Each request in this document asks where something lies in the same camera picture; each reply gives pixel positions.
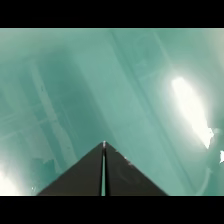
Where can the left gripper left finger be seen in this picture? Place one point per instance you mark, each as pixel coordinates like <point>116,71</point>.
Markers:
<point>85,176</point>

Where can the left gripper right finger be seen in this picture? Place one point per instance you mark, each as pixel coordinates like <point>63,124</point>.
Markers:
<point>128,176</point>

